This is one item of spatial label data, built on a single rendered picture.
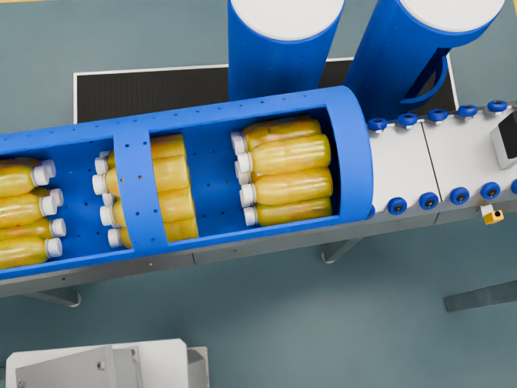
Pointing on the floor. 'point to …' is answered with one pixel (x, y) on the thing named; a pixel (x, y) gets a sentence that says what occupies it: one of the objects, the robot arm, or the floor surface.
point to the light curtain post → (483, 297)
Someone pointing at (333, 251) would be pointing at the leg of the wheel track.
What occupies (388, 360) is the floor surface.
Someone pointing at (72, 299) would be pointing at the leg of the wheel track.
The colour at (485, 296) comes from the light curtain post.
